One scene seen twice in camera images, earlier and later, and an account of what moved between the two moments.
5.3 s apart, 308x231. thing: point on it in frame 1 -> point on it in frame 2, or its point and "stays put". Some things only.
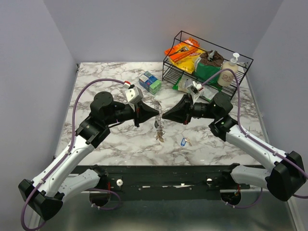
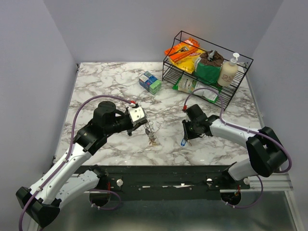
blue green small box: (150, 83) stays put
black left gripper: (142, 113) -> (132, 127)
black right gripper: (179, 112) -> (187, 135)
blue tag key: (184, 140) stays put
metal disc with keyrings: (159, 124) -> (149, 131)
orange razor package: (189, 46) stays put
